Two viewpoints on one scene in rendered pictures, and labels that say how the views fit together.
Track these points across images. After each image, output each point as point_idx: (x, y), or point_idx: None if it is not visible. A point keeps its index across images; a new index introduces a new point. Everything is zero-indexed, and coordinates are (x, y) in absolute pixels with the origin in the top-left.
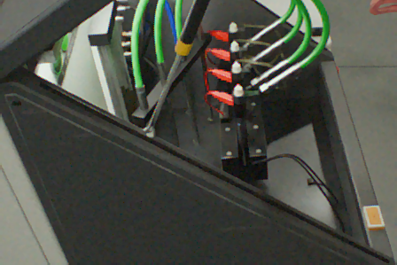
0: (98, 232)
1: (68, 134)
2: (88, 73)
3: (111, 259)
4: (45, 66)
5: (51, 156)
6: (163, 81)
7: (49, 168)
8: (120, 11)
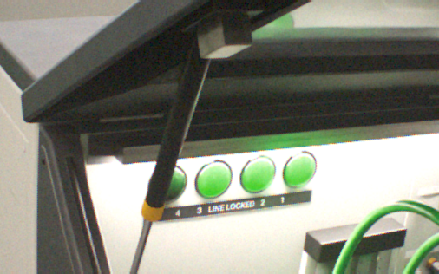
0: None
1: (56, 231)
2: (261, 269)
3: None
4: (136, 173)
5: (46, 249)
6: None
7: (43, 263)
8: (434, 270)
